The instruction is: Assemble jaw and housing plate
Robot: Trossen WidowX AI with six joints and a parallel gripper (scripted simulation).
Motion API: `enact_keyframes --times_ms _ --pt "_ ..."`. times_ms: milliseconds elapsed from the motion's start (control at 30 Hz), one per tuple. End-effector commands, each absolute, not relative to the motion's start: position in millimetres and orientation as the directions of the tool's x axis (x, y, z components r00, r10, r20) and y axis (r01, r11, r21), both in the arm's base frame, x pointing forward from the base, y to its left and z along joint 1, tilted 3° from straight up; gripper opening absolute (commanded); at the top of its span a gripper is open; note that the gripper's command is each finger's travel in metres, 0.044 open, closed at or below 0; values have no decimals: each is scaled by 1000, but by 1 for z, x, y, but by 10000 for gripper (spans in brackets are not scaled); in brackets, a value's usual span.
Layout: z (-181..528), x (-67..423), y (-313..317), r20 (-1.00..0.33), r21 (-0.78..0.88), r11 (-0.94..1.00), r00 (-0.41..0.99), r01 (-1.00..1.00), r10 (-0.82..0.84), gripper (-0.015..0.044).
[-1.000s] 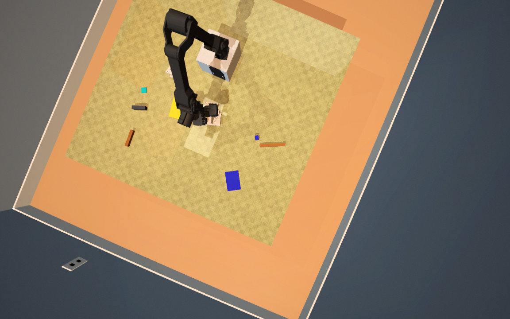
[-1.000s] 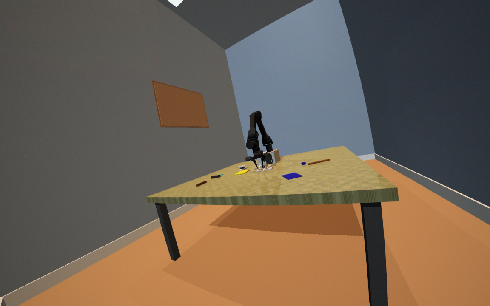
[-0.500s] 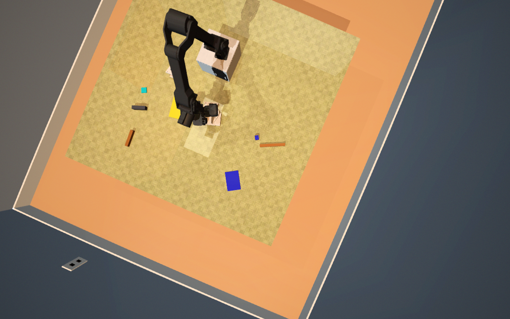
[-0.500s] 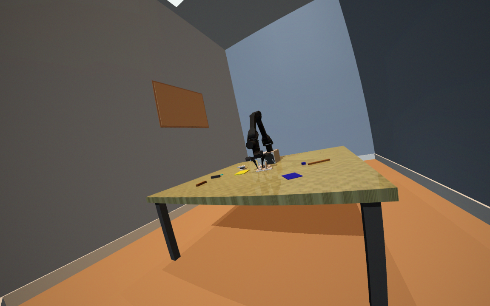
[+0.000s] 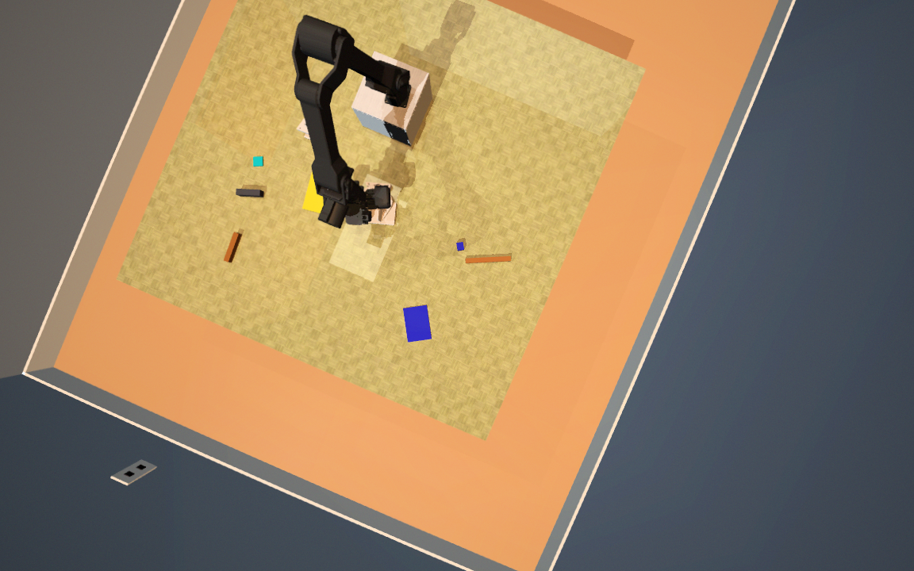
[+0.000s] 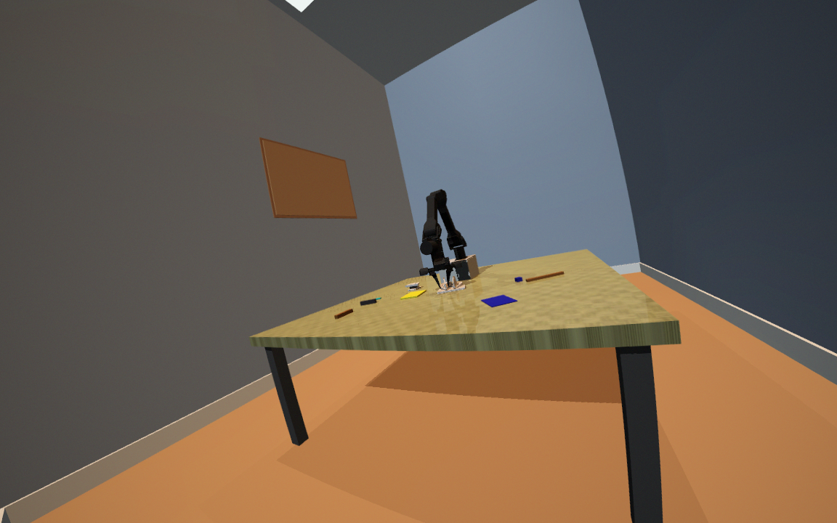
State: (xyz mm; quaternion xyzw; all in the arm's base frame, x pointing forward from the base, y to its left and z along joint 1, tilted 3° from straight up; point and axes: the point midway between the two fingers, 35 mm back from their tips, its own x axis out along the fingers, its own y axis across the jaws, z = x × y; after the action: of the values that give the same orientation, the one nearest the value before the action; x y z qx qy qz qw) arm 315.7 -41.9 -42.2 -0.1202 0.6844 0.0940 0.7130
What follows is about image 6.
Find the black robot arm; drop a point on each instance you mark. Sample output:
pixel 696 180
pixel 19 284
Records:
pixel 431 242

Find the blue rectangular plate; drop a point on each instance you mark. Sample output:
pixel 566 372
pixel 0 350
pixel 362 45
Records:
pixel 498 300

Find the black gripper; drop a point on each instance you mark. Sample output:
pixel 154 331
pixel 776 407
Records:
pixel 431 271

